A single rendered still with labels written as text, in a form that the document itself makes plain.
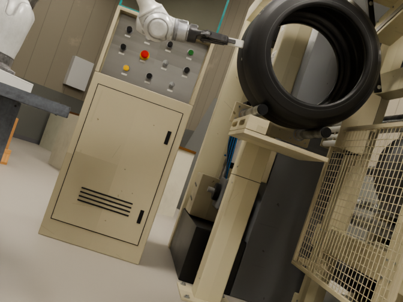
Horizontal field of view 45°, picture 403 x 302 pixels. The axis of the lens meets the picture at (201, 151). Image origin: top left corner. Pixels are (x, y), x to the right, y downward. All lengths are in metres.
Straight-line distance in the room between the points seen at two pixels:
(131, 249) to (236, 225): 0.63
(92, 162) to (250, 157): 0.84
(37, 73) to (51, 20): 1.04
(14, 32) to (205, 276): 1.35
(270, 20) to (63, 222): 1.47
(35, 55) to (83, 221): 7.38
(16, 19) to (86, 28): 8.34
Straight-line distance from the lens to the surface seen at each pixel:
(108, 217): 2.64
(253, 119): 1.96
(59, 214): 2.66
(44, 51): 9.88
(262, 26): 2.01
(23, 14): 1.87
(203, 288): 2.39
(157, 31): 1.83
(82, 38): 10.14
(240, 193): 2.34
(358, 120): 2.44
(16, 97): 1.68
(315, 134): 2.11
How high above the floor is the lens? 0.60
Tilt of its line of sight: 2 degrees up
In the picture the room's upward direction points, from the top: 19 degrees clockwise
